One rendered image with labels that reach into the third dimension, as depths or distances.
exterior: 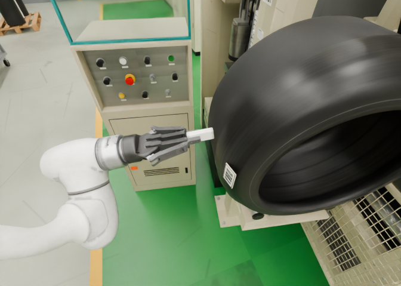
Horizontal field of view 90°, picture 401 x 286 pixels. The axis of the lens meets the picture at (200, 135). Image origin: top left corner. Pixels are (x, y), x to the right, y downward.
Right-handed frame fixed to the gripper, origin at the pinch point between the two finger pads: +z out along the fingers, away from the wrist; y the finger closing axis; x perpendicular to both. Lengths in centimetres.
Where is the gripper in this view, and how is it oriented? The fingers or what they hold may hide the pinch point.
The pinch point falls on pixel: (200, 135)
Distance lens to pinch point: 53.4
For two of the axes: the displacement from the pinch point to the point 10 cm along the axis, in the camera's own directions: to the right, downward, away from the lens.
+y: -1.3, -7.0, 7.0
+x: 1.4, 6.8, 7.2
